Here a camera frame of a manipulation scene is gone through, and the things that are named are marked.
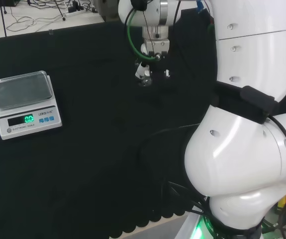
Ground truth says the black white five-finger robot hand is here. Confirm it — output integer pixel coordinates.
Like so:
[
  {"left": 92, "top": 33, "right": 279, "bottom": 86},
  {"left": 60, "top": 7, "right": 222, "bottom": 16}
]
[{"left": 134, "top": 39, "right": 175, "bottom": 88}]

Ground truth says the grey metal cabinet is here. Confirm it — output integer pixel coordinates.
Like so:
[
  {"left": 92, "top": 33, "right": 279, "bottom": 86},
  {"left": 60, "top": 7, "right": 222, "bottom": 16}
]
[{"left": 94, "top": 0, "right": 120, "bottom": 22}]

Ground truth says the black bench cloth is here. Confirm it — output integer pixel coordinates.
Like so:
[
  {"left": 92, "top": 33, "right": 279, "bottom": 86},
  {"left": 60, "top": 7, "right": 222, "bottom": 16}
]
[{"left": 0, "top": 6, "right": 286, "bottom": 239}]

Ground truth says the white power strip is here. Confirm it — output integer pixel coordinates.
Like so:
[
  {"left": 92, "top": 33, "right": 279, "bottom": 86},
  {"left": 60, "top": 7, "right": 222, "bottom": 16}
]
[{"left": 65, "top": 8, "right": 86, "bottom": 17}]

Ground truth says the black tripod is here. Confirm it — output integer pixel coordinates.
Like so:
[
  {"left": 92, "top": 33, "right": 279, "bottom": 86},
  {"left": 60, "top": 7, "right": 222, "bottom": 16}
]
[{"left": 54, "top": 0, "right": 68, "bottom": 21}]

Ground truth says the electronic balance with steel pan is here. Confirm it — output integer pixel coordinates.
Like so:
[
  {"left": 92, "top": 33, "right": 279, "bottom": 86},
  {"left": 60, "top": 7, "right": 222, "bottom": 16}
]
[{"left": 0, "top": 70, "right": 63, "bottom": 140}]

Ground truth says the black computer tower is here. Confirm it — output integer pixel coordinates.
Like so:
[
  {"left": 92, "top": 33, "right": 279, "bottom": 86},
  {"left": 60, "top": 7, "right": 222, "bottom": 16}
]
[{"left": 0, "top": 0, "right": 20, "bottom": 7}]

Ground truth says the green cable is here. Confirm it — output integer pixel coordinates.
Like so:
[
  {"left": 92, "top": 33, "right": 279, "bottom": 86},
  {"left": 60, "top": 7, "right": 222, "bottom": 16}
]
[{"left": 124, "top": 8, "right": 159, "bottom": 62}]

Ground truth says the white floor cable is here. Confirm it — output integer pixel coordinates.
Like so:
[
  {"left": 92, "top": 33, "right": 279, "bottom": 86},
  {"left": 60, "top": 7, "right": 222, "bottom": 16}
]
[{"left": 5, "top": 9, "right": 68, "bottom": 32}]

